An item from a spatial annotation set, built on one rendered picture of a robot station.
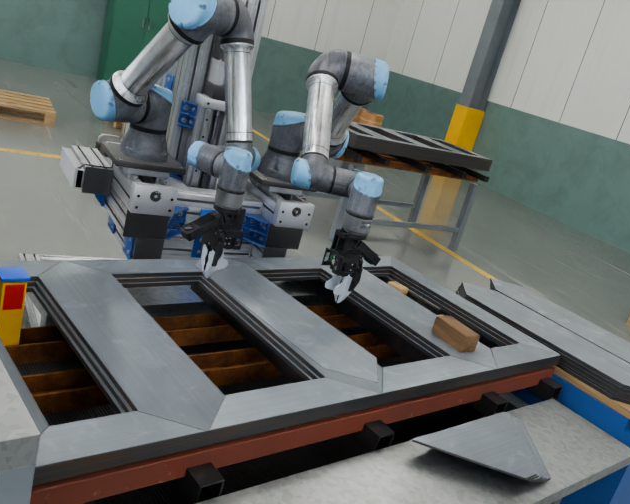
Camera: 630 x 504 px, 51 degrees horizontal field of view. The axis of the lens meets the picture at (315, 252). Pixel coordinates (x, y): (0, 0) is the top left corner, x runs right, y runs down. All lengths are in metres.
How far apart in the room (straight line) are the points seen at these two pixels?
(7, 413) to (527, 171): 10.00
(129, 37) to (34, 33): 1.44
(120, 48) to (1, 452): 10.35
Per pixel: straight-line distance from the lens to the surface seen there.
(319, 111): 1.86
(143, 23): 11.03
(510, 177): 10.75
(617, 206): 9.56
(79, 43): 11.55
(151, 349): 1.42
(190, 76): 2.34
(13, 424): 0.82
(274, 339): 1.60
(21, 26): 11.41
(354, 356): 1.60
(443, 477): 1.48
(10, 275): 1.57
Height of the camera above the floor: 1.53
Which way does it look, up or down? 18 degrees down
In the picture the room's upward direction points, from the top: 16 degrees clockwise
